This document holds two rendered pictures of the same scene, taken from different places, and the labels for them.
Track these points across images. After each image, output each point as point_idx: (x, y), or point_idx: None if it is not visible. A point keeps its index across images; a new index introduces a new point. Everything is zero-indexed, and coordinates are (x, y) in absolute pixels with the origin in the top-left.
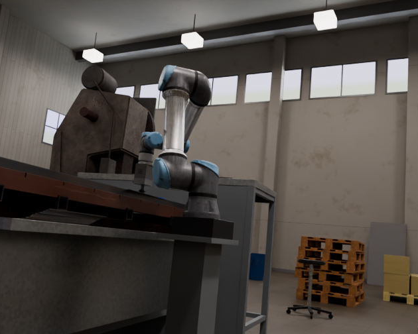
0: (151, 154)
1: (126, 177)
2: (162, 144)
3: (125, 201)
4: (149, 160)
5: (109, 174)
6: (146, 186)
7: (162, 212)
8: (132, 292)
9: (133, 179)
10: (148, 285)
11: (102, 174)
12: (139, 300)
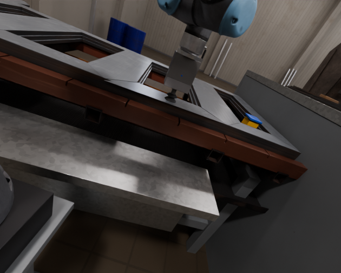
0: (192, 37)
1: (270, 84)
2: (181, 7)
3: (83, 95)
4: (186, 46)
5: (262, 77)
6: (279, 101)
7: (187, 136)
8: (87, 195)
9: (274, 88)
10: (122, 200)
11: (258, 75)
12: (104, 205)
